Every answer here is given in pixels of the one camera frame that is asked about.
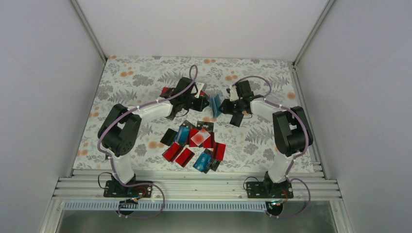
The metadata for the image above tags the blue leather card holder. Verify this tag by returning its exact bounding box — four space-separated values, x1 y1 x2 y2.
209 95 222 118

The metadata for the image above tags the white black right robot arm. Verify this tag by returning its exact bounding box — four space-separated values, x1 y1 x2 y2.
218 81 313 198

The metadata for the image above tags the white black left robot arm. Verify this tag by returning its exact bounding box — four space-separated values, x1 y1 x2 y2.
97 77 209 197

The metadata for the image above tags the plain black card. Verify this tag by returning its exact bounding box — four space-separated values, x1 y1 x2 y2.
230 113 244 127

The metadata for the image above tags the red card with black stripe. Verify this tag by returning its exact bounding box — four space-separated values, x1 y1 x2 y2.
160 87 173 99

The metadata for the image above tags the red white glossy card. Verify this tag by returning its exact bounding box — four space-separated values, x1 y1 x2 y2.
189 129 211 147

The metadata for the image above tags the red card front left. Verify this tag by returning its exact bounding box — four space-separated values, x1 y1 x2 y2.
162 143 184 162

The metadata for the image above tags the floral patterned table mat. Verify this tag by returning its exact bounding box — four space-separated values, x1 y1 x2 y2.
73 56 298 172

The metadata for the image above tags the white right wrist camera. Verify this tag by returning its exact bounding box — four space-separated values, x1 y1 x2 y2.
226 86 240 102

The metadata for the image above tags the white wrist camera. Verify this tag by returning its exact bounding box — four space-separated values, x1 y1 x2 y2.
190 83 205 98
226 86 240 102

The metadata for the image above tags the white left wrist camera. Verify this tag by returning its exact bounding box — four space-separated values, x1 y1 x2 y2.
190 83 205 98

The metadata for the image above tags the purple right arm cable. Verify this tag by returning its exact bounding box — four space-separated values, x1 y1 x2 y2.
231 75 312 220

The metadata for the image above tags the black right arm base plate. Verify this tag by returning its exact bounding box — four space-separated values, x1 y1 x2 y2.
245 181 294 199

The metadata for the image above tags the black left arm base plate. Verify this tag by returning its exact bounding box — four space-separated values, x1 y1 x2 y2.
103 180 153 198

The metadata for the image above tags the aluminium frame rail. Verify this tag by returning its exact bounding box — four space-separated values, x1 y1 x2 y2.
52 169 342 201

